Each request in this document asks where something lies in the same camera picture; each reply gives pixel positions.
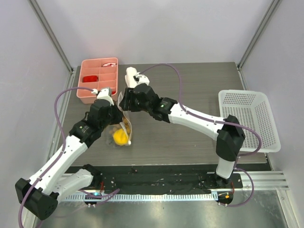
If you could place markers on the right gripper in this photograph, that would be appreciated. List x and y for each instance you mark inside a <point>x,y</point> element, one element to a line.
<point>126,100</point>

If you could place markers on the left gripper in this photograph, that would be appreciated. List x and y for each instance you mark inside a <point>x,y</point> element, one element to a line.
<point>118,113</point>

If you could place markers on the polka dot zip top bag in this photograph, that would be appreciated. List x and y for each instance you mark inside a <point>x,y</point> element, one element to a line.
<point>125,124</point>

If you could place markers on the yellow fake pear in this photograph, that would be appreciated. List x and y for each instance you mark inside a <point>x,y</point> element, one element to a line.
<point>120,137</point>

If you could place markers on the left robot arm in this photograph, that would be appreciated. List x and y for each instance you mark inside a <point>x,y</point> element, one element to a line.
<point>43,191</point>

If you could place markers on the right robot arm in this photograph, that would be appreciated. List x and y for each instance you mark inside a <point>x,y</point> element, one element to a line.
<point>227,134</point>

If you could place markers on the rolled white towel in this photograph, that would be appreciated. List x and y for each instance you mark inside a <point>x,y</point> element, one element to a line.
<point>132,77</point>

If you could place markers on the pink compartment tray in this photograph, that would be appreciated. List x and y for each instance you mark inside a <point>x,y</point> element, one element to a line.
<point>99,73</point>

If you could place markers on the red white item in tray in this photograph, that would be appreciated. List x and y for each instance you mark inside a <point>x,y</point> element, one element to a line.
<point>109,64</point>

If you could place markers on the white perforated basket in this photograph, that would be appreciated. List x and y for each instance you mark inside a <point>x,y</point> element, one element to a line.
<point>252,109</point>

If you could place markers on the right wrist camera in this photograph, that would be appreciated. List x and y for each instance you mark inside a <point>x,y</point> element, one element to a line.
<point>141,79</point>

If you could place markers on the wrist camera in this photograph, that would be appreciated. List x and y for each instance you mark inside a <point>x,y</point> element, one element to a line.
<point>141,79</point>
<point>105,94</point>

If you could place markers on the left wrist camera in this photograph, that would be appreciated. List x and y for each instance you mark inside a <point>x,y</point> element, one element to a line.
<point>105,94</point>

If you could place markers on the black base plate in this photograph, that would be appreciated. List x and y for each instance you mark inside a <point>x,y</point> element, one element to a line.
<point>162,179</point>

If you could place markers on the aluminium rail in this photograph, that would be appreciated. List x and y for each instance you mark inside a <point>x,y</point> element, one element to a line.
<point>252,182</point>

